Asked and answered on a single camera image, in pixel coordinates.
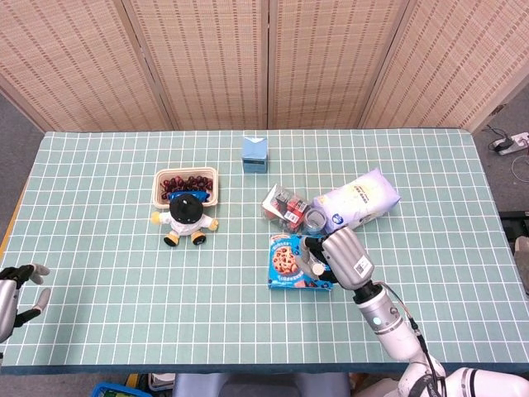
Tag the clear bag of coffee sachets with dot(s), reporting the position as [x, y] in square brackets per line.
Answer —
[285, 207]

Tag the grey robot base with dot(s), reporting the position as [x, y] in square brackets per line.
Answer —
[256, 386]

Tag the blue cookie box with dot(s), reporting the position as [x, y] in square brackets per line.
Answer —
[285, 260]

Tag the light blue small carton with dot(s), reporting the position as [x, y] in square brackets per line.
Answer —
[254, 155]

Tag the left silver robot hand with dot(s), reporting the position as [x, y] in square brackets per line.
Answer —
[8, 302]

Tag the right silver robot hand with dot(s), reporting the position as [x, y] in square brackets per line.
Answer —
[347, 256]

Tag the beige food tray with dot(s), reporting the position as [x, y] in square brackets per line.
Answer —
[159, 194]

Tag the white power strip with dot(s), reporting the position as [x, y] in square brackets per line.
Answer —
[518, 142]

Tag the black-headed plush doll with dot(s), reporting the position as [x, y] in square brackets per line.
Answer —
[186, 211]

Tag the blue plastic crate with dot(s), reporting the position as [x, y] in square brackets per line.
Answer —
[111, 390]

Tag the clear glass jar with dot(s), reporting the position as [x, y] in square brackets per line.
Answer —
[316, 221]

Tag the green checked tablecloth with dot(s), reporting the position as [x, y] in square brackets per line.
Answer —
[124, 289]

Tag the woven folding screen panel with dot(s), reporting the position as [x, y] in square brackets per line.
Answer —
[74, 62]
[326, 62]
[454, 62]
[215, 62]

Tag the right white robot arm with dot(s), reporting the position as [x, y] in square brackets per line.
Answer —
[392, 331]

